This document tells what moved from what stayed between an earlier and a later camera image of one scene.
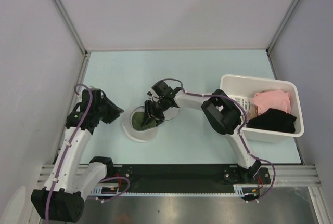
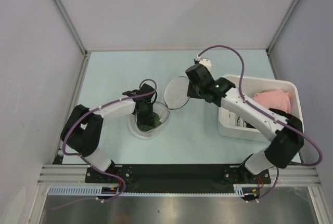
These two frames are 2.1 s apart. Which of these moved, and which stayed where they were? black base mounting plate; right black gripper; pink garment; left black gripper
Moved: left black gripper; right black gripper
Stayed: pink garment; black base mounting plate
